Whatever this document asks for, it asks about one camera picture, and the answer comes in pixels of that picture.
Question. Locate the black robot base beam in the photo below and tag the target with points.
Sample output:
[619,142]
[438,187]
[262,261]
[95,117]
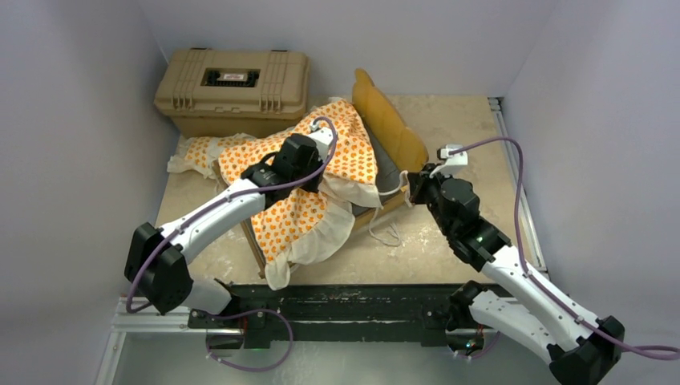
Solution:
[433,315]

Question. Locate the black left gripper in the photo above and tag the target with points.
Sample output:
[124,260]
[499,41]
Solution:
[312,186]

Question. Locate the small orange patterned pillow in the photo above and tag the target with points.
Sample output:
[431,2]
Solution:
[198,153]

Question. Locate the tan plastic tool case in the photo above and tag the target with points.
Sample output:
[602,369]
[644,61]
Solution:
[221,93]

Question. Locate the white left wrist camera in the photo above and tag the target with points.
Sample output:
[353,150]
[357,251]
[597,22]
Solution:
[324,134]

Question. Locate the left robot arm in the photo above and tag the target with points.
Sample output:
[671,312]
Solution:
[158,258]

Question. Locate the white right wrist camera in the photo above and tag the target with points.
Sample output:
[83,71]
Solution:
[452,159]

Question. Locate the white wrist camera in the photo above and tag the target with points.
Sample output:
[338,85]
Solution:
[324,134]
[452,159]

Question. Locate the orange patterned white blanket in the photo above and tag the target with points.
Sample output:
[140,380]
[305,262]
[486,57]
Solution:
[308,227]

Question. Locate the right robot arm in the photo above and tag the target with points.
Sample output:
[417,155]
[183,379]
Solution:
[578,346]

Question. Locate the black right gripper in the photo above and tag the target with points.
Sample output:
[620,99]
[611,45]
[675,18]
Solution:
[419,180]

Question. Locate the wooden pet bed frame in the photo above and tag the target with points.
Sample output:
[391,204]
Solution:
[403,145]

